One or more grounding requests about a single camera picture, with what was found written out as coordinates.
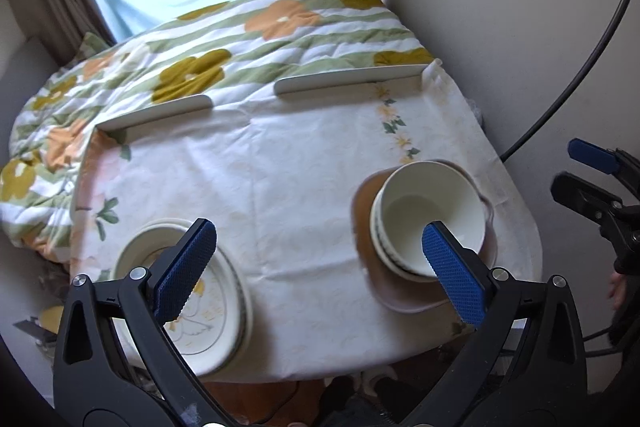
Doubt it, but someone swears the grey headboard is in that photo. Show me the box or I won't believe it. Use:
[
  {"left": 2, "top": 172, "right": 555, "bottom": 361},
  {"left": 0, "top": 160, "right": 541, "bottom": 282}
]
[{"left": 0, "top": 34, "right": 66, "bottom": 158}]

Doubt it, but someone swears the white ceramic bowl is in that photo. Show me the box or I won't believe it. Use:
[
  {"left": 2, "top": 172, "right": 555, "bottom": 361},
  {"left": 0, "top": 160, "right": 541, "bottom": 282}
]
[{"left": 370, "top": 161, "right": 490, "bottom": 280}]

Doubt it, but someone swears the black cable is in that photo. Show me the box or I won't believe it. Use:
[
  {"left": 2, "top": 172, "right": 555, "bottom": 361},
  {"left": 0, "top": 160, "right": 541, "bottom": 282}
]
[{"left": 500, "top": 0, "right": 640, "bottom": 162}]

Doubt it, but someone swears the white plate with bird print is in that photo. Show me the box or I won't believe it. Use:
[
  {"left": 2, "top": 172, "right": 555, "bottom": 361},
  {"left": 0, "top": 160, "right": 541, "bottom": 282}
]
[{"left": 114, "top": 224, "right": 238, "bottom": 363}]

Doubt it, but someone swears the white bowl with dark stripe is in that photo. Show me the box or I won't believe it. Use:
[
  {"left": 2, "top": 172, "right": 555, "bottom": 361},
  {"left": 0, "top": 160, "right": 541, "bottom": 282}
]
[{"left": 370, "top": 202, "right": 443, "bottom": 283}]

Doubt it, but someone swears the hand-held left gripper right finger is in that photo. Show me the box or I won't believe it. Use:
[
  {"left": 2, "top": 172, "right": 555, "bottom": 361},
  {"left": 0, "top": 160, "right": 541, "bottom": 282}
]
[{"left": 395, "top": 221, "right": 589, "bottom": 427}]

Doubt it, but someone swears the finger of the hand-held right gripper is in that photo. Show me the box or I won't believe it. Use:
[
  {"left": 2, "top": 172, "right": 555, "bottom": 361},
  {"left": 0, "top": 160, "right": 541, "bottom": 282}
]
[
  {"left": 550, "top": 172, "right": 627, "bottom": 228},
  {"left": 567, "top": 138, "right": 640, "bottom": 195}
]

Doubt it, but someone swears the green patterned pillow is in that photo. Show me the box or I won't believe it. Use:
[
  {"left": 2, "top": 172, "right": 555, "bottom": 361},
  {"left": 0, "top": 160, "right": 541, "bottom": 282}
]
[{"left": 75, "top": 32, "right": 118, "bottom": 65}]

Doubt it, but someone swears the floral striped blanket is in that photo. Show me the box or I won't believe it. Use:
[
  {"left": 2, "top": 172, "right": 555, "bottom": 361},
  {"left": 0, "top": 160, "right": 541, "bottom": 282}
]
[{"left": 0, "top": 0, "right": 436, "bottom": 258}]

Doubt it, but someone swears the white slipper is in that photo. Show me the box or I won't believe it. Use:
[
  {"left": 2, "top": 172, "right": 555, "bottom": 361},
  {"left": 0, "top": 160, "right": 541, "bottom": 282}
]
[{"left": 360, "top": 369, "right": 396, "bottom": 395}]

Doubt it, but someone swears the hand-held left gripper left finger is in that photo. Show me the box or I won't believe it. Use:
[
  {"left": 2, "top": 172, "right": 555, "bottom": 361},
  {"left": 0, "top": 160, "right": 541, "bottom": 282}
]
[{"left": 52, "top": 218, "right": 236, "bottom": 427}]

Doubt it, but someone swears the white floral tablecloth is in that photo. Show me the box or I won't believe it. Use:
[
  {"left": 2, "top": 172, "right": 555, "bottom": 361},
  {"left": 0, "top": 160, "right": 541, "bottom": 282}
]
[{"left": 70, "top": 59, "right": 543, "bottom": 383}]

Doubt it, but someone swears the person's right hand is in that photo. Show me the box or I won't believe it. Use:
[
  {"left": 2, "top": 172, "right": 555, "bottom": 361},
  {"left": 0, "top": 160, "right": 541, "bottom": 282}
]
[{"left": 609, "top": 272, "right": 628, "bottom": 310}]

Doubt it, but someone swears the yellow object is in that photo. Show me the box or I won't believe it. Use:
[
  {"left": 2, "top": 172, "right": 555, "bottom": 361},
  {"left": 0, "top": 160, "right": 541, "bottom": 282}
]
[{"left": 40, "top": 307, "right": 66, "bottom": 333}]

